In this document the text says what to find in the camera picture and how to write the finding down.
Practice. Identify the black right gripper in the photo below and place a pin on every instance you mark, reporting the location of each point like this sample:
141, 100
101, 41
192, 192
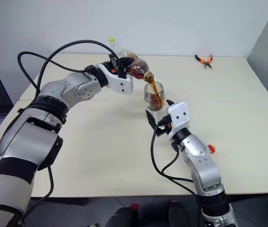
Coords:
164, 124

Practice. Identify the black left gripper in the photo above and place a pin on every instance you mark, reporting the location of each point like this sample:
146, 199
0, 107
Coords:
115, 68

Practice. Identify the clear glass with cola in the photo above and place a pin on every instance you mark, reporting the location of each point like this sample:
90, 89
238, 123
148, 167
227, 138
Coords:
155, 99

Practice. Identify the clear plastic cola bottle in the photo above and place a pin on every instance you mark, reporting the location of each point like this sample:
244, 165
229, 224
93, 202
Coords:
137, 67

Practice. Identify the red and yellow bottle cap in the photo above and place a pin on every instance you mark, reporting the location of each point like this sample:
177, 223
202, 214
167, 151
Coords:
211, 149

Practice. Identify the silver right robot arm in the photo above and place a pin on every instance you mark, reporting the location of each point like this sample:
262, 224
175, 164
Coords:
202, 163

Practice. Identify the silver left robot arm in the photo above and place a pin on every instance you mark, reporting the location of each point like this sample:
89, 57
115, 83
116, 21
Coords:
29, 123

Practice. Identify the clear tube with yellow-green cap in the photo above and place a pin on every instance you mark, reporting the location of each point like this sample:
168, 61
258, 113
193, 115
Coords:
111, 42

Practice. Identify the orange and black pliers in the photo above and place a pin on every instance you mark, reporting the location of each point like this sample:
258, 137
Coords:
204, 61

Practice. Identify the small red tab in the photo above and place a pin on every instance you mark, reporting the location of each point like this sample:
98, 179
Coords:
135, 206

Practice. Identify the dark rounded shape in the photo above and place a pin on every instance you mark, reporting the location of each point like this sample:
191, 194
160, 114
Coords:
181, 214
122, 217

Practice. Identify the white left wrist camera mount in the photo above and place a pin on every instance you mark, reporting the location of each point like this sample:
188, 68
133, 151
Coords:
118, 81

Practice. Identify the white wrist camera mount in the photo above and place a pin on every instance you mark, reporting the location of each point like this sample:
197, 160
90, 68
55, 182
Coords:
178, 118
118, 81

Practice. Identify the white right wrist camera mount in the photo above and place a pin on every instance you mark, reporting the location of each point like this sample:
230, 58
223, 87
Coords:
178, 118

